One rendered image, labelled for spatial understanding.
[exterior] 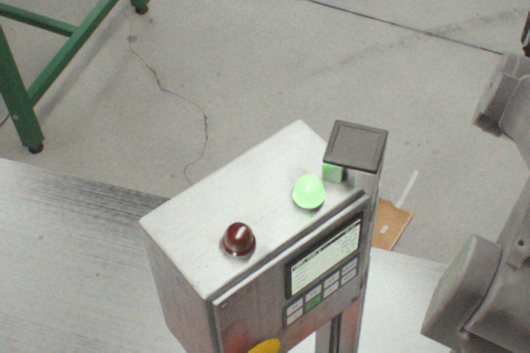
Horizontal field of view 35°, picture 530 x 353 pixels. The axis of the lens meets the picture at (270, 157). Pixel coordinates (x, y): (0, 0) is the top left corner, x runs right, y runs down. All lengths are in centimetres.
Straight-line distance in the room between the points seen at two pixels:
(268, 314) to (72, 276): 75
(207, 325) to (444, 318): 26
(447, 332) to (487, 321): 4
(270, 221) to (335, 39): 225
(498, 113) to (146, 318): 77
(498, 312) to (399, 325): 91
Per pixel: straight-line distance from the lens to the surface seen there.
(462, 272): 44
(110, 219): 147
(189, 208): 68
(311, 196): 66
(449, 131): 266
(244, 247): 64
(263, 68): 280
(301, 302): 74
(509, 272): 44
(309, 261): 68
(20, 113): 253
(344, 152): 68
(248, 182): 69
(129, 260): 142
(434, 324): 47
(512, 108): 75
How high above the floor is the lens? 203
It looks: 53 degrees down
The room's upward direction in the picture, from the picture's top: 2 degrees counter-clockwise
